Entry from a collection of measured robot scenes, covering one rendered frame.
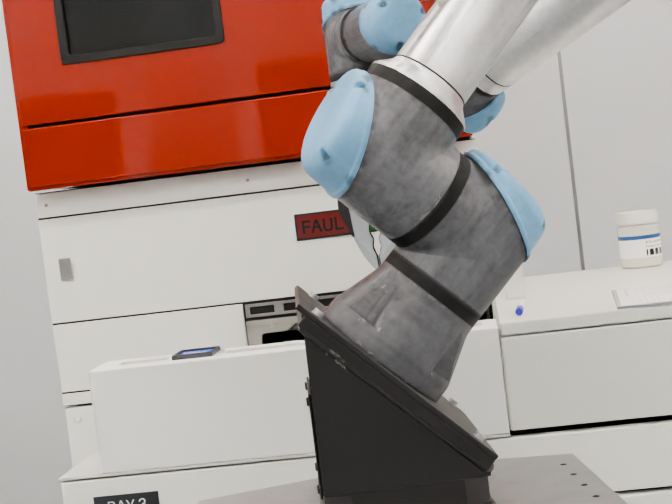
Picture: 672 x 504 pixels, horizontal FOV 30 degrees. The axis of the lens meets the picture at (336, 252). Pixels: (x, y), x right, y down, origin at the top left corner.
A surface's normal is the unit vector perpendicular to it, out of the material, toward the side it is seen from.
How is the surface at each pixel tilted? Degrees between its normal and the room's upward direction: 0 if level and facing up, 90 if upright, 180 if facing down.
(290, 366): 90
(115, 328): 90
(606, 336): 90
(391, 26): 90
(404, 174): 99
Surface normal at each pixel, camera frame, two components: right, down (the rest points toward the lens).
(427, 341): 0.43, -0.04
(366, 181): -0.09, 0.56
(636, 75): -0.11, 0.07
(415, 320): 0.16, -0.24
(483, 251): 0.23, 0.20
